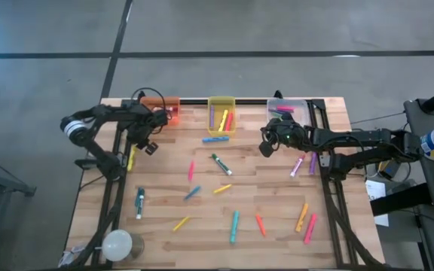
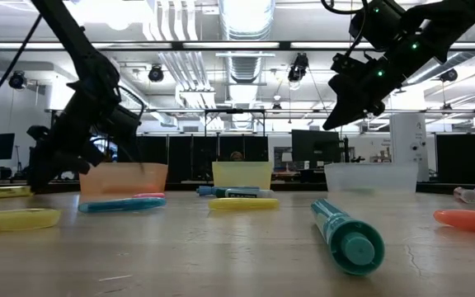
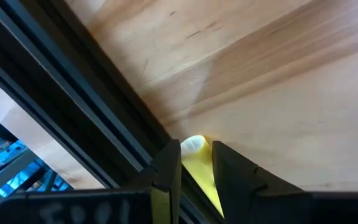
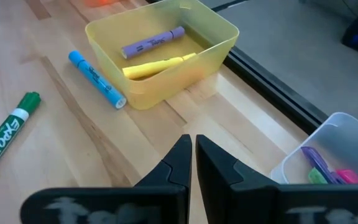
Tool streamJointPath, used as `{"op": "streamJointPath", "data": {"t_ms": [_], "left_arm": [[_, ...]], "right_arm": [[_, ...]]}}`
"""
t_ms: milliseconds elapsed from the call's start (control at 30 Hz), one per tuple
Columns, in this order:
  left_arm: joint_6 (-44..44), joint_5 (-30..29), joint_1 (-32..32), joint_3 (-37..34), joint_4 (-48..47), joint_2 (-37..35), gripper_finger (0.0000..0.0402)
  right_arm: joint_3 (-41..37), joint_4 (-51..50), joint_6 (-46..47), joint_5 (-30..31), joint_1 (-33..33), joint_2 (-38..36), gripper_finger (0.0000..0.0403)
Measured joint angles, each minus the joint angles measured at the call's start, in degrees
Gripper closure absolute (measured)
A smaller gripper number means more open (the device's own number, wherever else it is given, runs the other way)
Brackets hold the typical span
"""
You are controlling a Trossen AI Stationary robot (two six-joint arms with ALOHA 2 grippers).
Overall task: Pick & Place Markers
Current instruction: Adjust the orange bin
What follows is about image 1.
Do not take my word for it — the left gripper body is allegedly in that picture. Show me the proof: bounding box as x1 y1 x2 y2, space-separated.
125 102 169 141

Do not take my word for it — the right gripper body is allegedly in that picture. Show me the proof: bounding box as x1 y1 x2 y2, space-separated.
261 114 311 150

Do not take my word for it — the yellow opaque highlighter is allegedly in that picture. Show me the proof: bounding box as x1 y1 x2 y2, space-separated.
127 145 137 172
218 109 229 132

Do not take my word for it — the green Expo marker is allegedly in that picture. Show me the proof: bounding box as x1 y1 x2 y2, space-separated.
211 153 234 177

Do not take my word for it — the blue Sharpie highlighter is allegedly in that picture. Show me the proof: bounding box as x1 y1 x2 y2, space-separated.
201 135 231 144

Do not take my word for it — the teal Expo marker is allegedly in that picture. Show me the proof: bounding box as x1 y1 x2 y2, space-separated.
134 187 146 221

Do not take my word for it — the yellow translucent highlighter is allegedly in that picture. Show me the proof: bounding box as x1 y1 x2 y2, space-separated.
212 183 233 195
172 215 191 233

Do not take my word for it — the blue translucent highlighter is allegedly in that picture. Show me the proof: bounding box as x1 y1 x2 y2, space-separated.
184 185 202 201

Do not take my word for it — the orange translucent highlighter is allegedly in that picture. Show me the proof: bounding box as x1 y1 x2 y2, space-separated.
255 214 267 238

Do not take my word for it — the teal thick marker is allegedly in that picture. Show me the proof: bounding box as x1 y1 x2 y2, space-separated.
229 210 240 245

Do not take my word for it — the orange plastic bin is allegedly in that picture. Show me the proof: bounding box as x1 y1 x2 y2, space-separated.
139 96 182 128

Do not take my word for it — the clear plastic bin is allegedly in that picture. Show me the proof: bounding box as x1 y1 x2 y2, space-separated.
266 98 311 129

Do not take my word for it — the yellow plastic bin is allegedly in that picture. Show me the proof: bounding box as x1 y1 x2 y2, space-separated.
206 96 237 138

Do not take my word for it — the white paper sheet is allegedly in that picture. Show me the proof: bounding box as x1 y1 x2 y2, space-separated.
365 178 390 228

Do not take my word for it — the yellow black device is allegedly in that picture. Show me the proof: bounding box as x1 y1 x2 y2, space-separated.
376 158 403 181

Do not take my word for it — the black flat bar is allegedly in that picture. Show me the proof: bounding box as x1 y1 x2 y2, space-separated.
369 182 433 218

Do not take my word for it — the black metal stand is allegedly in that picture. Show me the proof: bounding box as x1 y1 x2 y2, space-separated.
0 148 38 271

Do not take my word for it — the crumpled clear plastic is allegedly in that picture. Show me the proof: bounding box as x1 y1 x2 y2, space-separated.
57 242 87 269

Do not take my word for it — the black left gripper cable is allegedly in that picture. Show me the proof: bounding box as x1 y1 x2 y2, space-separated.
130 87 167 114

